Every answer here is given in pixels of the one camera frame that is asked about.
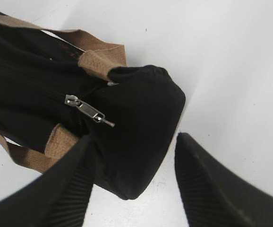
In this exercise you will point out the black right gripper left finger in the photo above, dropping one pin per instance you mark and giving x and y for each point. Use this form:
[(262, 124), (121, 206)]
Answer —
[(59, 197)]

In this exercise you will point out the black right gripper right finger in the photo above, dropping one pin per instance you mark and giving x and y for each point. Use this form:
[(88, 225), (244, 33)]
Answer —
[(212, 195)]

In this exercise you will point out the silver zipper pull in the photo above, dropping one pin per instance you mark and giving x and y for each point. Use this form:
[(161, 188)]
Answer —
[(87, 109)]

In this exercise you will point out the black bag with tan handles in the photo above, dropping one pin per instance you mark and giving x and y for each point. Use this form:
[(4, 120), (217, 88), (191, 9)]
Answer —
[(39, 66)]

